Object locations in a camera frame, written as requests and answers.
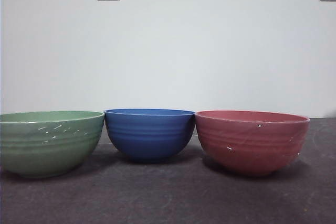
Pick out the blue ribbed bowl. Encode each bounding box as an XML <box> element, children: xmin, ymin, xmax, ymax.
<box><xmin>103</xmin><ymin>108</ymin><xmax>196</xmax><ymax>164</ymax></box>

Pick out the red ribbed bowl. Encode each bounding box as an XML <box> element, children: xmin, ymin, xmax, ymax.
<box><xmin>194</xmin><ymin>110</ymin><xmax>310</xmax><ymax>177</ymax></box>

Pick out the green ribbed bowl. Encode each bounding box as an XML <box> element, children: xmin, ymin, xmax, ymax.
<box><xmin>0</xmin><ymin>110</ymin><xmax>105</xmax><ymax>179</ymax></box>

